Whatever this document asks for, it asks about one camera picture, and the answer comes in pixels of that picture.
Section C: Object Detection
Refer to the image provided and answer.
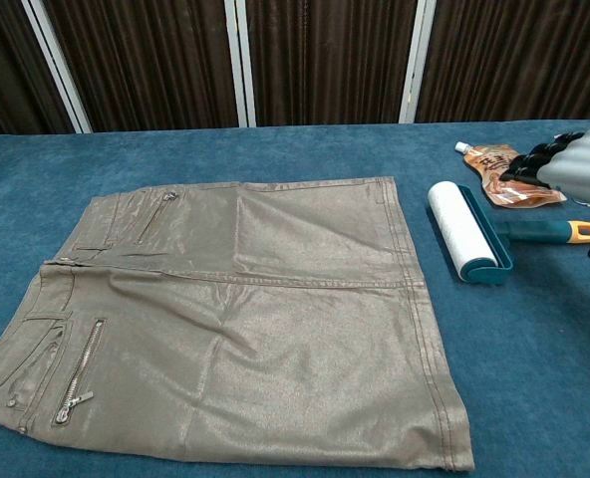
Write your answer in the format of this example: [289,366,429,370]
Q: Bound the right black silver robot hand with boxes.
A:
[497,124,590,259]

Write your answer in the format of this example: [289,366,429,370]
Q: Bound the teal lint roller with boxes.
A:
[426,181,590,287]

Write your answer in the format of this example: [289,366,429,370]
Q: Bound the orange spouted sauce pouch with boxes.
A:
[453,140,568,208]

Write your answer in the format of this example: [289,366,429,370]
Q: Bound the dark pleated screen panel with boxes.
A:
[40,0,241,134]
[242,0,421,128]
[417,0,590,123]
[0,0,77,141]

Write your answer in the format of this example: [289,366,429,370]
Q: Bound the brown shiny skirt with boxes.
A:
[0,176,475,473]

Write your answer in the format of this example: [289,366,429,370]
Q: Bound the blue carpet table cover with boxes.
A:
[0,118,590,478]

